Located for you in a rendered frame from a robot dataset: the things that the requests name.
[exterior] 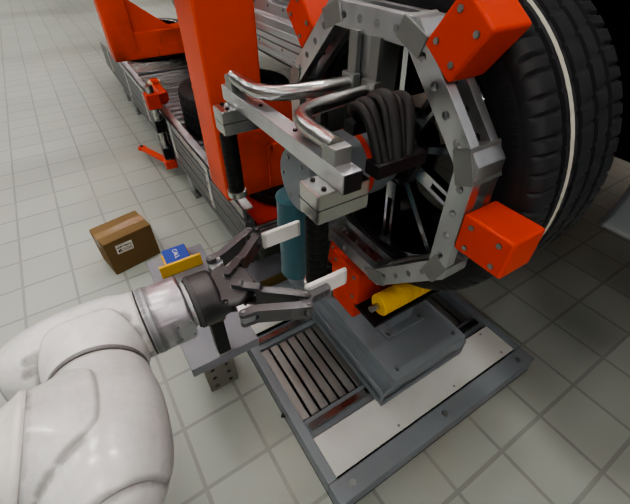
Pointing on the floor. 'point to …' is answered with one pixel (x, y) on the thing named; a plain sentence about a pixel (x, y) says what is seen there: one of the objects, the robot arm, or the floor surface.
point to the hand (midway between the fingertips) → (314, 252)
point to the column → (221, 375)
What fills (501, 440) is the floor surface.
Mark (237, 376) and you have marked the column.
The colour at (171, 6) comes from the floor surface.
